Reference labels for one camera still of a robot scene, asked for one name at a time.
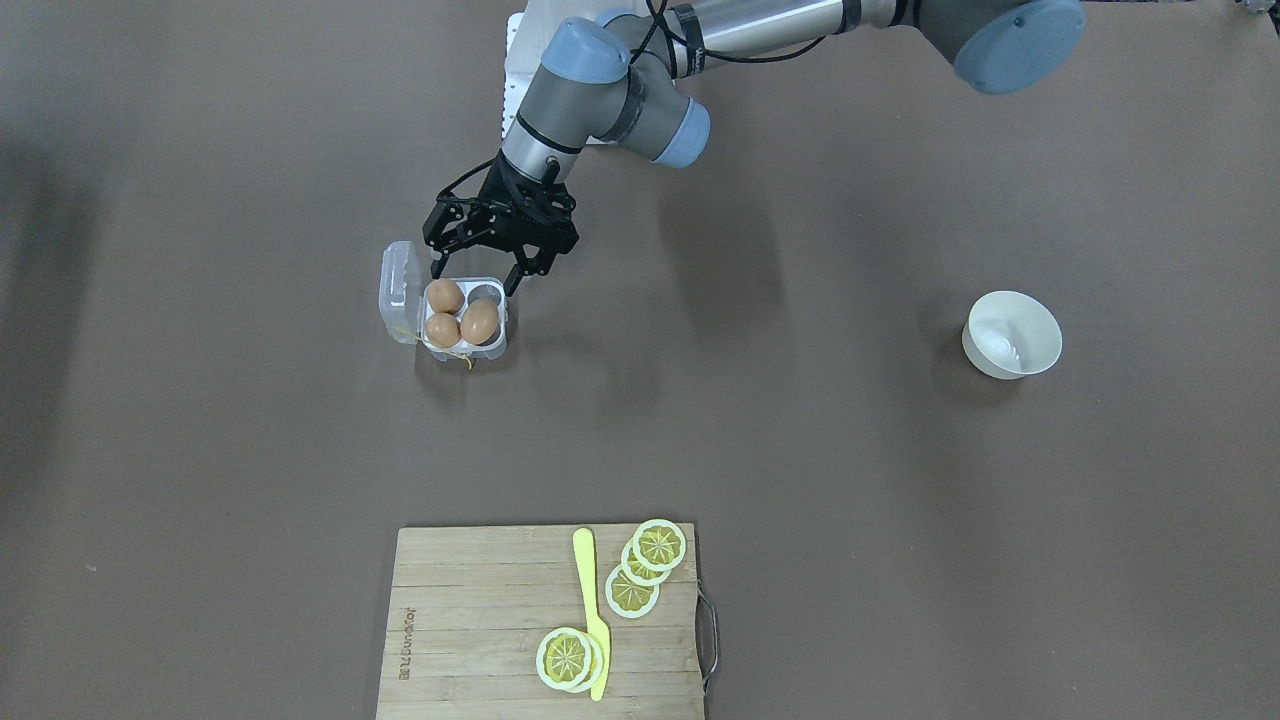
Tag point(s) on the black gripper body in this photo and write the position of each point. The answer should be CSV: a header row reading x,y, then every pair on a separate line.
x,y
497,190

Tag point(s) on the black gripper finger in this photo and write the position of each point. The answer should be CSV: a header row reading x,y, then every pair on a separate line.
x,y
438,263
526,264

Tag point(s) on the clear plastic egg box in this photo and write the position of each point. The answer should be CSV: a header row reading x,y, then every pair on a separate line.
x,y
404,309

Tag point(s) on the brown egg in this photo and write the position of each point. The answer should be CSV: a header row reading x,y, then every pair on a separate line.
x,y
444,296
480,322
442,330

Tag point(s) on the white ceramic bowl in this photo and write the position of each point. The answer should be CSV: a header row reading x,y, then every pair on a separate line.
x,y
1008,335

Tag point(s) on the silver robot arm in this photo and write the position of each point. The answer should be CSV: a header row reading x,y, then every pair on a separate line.
x,y
613,79

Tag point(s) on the brown egg in box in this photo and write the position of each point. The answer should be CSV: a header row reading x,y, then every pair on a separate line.
x,y
444,296
442,330

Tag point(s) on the yellow toy knife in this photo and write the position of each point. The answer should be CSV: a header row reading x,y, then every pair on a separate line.
x,y
584,555

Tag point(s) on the yellow lemon slices row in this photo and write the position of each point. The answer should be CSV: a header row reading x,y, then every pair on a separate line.
x,y
648,559

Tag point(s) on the wooden cutting board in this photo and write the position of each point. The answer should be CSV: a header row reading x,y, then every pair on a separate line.
x,y
469,606

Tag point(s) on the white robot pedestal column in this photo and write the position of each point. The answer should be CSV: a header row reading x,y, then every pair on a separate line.
x,y
527,36

